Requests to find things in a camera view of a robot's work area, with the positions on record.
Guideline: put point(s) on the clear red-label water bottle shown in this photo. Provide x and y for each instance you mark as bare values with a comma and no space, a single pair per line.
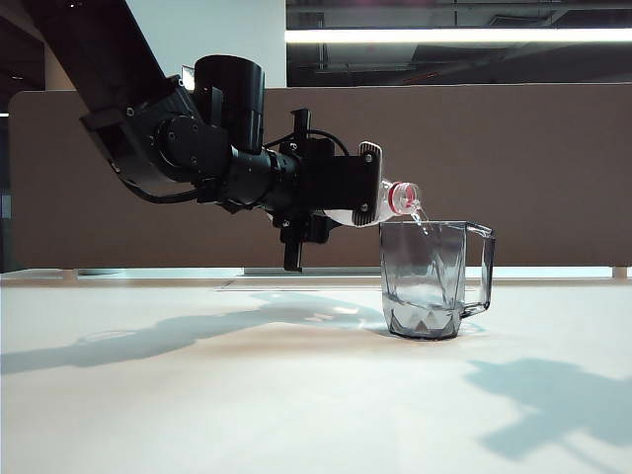
400,195

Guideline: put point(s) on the metal wall plate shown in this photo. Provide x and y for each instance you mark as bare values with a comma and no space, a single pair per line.
186,74

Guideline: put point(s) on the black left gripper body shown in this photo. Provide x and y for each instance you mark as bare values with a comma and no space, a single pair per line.
298,187

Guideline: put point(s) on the brown desk divider panel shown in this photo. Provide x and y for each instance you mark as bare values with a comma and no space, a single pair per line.
494,148

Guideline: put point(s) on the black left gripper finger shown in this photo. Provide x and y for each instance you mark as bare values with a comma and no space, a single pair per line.
345,182

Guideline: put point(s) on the long white ceiling light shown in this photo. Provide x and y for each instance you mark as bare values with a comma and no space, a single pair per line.
444,35

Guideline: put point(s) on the grey transparent faceted mug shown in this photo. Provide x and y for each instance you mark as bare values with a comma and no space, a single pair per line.
424,296

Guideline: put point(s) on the beige round column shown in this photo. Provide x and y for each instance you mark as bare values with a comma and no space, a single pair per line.
59,74

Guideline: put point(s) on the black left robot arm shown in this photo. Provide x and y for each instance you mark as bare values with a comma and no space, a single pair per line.
197,148

